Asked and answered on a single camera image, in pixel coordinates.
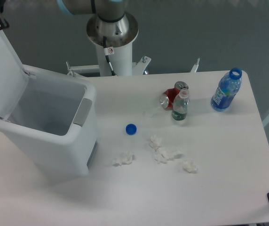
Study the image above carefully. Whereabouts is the white trash can lid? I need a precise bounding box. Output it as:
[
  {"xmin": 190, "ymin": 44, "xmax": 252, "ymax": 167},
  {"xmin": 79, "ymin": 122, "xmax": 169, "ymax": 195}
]
[{"xmin": 0, "ymin": 31, "xmax": 29, "ymax": 120}]

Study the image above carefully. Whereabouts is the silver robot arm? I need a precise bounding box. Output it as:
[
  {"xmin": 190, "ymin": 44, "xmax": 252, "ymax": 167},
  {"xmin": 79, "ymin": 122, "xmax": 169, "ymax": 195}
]
[{"xmin": 0, "ymin": 0, "xmax": 139, "ymax": 48}]

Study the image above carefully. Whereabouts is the white plastic trash can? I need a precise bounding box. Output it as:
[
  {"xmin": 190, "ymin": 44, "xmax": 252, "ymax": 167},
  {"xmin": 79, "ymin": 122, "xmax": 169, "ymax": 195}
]
[{"xmin": 0, "ymin": 65, "xmax": 98, "ymax": 177}]

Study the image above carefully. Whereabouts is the blue bottle cap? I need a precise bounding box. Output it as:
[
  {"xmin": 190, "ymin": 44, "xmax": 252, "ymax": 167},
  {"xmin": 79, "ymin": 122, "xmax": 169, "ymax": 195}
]
[{"xmin": 125, "ymin": 123, "xmax": 137, "ymax": 135}]

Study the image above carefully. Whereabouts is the clear white bottle cap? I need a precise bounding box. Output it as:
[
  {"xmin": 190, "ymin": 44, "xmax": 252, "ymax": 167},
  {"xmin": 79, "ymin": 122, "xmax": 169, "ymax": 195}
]
[{"xmin": 143, "ymin": 109, "xmax": 157, "ymax": 118}]

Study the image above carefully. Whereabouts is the crushed red soda can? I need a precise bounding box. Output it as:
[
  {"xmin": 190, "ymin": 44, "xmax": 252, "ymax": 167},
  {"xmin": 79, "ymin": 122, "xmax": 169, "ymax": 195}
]
[{"xmin": 159, "ymin": 81, "xmax": 189, "ymax": 110}]

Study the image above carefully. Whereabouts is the crumpled white tissue left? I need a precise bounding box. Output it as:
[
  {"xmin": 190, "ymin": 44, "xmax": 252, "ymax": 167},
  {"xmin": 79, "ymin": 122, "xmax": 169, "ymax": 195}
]
[{"xmin": 112, "ymin": 151, "xmax": 135, "ymax": 166}]

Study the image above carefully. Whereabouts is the crumpled white tissue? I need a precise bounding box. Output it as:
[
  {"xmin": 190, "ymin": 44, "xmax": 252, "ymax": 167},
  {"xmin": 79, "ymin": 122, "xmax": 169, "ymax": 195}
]
[
  {"xmin": 182, "ymin": 159, "xmax": 198, "ymax": 174},
  {"xmin": 149, "ymin": 135, "xmax": 162, "ymax": 150},
  {"xmin": 154, "ymin": 147, "xmax": 183, "ymax": 164},
  {"xmin": 112, "ymin": 151, "xmax": 135, "ymax": 166}
]

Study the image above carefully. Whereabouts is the crumpled white tissue top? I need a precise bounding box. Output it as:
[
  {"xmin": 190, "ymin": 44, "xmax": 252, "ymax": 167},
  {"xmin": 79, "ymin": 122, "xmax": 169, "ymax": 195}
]
[{"xmin": 149, "ymin": 135, "xmax": 162, "ymax": 150}]

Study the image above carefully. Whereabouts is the clear green-label water bottle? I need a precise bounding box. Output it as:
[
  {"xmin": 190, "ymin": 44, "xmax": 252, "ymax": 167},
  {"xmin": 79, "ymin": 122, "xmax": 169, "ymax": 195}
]
[{"xmin": 172, "ymin": 88, "xmax": 189, "ymax": 121}]

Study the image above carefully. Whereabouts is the crumpled white tissue middle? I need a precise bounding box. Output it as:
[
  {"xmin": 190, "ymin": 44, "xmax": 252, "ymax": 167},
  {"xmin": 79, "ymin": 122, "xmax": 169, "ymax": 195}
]
[{"xmin": 154, "ymin": 147, "xmax": 183, "ymax": 164}]

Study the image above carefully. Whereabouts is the crumpled white tissue right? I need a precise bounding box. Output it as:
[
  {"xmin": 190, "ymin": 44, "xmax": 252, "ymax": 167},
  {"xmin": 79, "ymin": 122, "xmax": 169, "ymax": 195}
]
[{"xmin": 182, "ymin": 159, "xmax": 198, "ymax": 174}]

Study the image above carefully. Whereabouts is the blue plastic drink bottle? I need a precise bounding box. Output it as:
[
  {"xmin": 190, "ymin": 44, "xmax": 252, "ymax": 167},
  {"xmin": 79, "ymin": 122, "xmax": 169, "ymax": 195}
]
[{"xmin": 211, "ymin": 67, "xmax": 242, "ymax": 112}]

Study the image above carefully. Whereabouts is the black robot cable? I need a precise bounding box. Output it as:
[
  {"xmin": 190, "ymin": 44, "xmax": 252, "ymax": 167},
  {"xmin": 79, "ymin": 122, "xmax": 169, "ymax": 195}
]
[{"xmin": 103, "ymin": 35, "xmax": 118, "ymax": 77}]

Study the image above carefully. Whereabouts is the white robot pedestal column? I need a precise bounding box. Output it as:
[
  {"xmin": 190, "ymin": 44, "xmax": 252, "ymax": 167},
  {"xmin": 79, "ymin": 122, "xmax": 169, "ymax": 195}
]
[{"xmin": 95, "ymin": 43, "xmax": 133, "ymax": 77}]

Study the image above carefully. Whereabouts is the white pedestal base frame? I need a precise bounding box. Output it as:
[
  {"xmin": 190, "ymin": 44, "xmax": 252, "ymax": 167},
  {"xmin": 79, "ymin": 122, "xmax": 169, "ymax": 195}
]
[{"xmin": 65, "ymin": 56, "xmax": 201, "ymax": 77}]

